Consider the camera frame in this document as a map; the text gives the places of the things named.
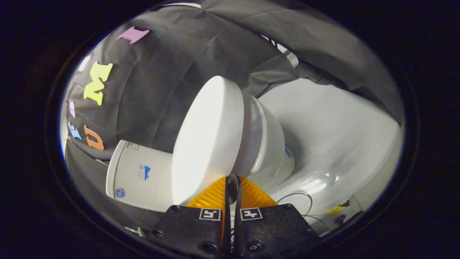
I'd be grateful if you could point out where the white toilet seat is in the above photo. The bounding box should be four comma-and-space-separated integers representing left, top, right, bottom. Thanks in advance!
232, 93, 265, 177

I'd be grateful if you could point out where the white cistern cover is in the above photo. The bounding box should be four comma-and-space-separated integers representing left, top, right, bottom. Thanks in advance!
106, 140, 128, 198

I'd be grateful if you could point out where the white toilet lid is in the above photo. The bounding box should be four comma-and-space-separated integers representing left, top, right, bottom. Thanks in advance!
171, 76, 245, 206

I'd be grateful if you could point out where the small yellow connector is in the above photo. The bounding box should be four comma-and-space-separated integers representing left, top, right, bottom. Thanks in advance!
326, 204, 348, 215

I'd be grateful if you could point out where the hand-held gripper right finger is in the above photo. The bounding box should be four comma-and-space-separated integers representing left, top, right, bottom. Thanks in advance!
234, 174, 320, 257

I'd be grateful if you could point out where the black backdrop cloth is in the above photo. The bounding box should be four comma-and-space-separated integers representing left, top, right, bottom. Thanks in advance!
65, 0, 404, 231

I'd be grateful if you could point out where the white ceramic toilet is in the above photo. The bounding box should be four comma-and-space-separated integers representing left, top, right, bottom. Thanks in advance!
106, 93, 296, 213

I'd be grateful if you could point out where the thin black floor cable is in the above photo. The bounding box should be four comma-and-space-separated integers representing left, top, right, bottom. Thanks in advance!
276, 192, 326, 226

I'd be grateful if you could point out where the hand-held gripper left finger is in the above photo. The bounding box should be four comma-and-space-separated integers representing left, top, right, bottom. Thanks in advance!
144, 176, 231, 258

